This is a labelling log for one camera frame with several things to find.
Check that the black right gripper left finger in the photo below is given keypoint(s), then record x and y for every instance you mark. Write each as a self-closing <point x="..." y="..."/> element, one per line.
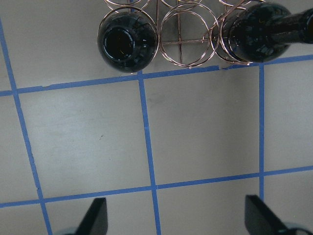
<point x="95" y="221"/>

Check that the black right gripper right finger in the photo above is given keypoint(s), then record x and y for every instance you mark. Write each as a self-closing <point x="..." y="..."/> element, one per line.
<point x="260" y="220"/>

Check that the dark wine bottle in basket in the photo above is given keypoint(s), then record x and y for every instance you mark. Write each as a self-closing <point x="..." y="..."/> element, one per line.
<point x="127" y="41"/>

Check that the dark wine bottle under handle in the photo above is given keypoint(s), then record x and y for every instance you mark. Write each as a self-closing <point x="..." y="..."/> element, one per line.
<point x="265" y="31"/>

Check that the copper wire bottle basket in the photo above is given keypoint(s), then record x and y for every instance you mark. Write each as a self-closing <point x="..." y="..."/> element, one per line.
<point x="190" y="32"/>

